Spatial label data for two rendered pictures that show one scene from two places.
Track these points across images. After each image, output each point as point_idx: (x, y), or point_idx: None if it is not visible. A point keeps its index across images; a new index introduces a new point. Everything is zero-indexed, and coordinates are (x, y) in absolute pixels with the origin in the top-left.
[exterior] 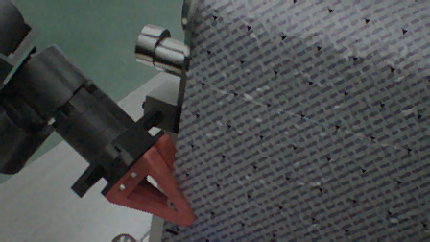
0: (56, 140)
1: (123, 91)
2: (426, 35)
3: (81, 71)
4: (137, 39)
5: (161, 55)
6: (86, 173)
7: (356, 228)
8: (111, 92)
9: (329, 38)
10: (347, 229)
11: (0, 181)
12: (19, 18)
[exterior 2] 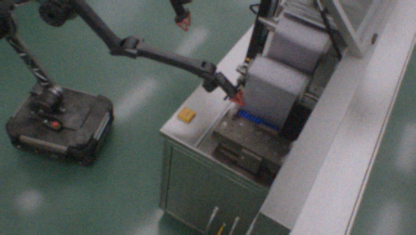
0: (199, 25)
1: (223, 1)
2: (287, 85)
3: (225, 77)
4: (236, 68)
5: (241, 71)
6: (226, 97)
7: (273, 111)
8: (219, 1)
9: (270, 82)
10: (272, 111)
11: (181, 42)
12: (214, 66)
